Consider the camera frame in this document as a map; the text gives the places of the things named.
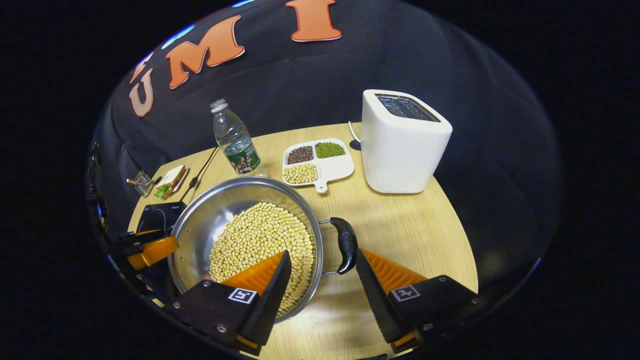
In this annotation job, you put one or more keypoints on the small soybeans pile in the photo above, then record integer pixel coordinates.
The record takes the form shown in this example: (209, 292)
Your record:
(300, 173)

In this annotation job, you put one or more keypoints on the white divided plate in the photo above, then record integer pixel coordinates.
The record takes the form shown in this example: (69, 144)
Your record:
(335, 170)

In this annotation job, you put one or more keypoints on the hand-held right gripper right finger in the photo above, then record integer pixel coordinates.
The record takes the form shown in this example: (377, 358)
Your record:
(375, 300)

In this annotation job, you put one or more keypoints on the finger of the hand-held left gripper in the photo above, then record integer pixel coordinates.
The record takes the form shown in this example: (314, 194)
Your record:
(140, 237)
(155, 252)

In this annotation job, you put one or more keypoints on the clear plastic bottle green label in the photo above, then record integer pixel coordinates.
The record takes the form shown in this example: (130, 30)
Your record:
(237, 145)

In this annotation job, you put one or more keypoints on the white toaster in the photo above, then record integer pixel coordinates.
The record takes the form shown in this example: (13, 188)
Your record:
(400, 155)

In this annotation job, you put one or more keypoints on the dark red beans pile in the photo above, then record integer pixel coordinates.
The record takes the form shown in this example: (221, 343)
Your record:
(300, 154)

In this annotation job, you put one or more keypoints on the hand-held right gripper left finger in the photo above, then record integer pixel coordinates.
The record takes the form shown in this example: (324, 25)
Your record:
(272, 295)

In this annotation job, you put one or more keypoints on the heap of soybeans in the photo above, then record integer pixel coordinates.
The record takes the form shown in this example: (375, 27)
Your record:
(260, 235)

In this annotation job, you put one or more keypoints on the sandwich on small plate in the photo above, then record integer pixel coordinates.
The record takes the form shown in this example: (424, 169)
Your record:
(171, 180)

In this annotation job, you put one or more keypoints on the green mung beans pile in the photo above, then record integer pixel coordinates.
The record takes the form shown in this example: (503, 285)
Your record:
(330, 150)

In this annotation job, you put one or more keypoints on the black induction cooktop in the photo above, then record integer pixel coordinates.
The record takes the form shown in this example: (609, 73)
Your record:
(157, 215)

